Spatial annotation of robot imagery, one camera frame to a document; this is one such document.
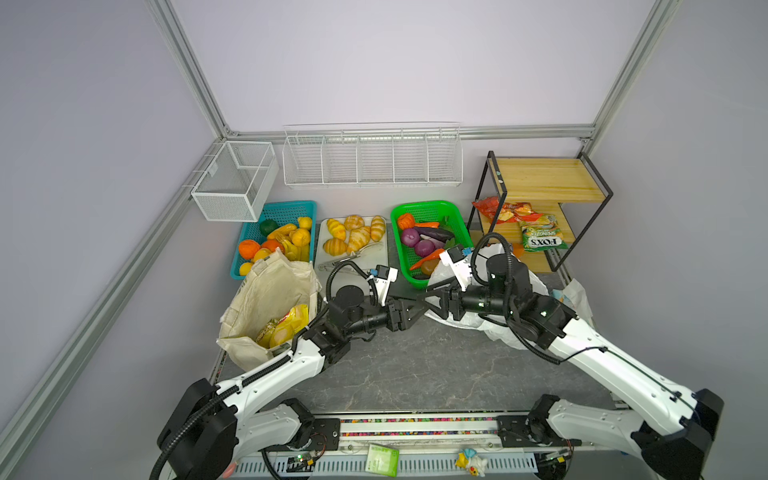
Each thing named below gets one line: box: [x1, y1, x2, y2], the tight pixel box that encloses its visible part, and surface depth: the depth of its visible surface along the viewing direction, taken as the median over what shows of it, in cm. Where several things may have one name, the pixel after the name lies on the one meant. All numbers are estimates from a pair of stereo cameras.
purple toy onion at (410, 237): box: [402, 228, 420, 247], surface depth 111 cm
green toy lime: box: [259, 219, 278, 236], surface depth 117 cm
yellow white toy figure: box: [455, 448, 488, 477], surface depth 69 cm
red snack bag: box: [472, 196, 544, 224], surface depth 89 cm
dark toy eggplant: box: [415, 226, 455, 241], surface depth 114 cm
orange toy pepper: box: [398, 213, 415, 230], surface depth 114 cm
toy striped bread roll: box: [323, 238, 348, 256], surface depth 111 cm
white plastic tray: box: [315, 215, 389, 289], surface depth 114 cm
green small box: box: [365, 444, 400, 478], surface depth 70 cm
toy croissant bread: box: [347, 226, 371, 254], surface depth 114 cm
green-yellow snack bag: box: [257, 319, 279, 349], surface depth 80 cm
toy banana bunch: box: [267, 223, 309, 262], surface depth 109 cm
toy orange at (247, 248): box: [238, 239, 261, 260], surface depth 101 cm
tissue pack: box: [551, 278, 594, 326], surface depth 91 cm
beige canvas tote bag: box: [217, 248, 322, 371], surface depth 79 cm
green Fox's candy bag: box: [521, 215, 569, 252], surface depth 92 cm
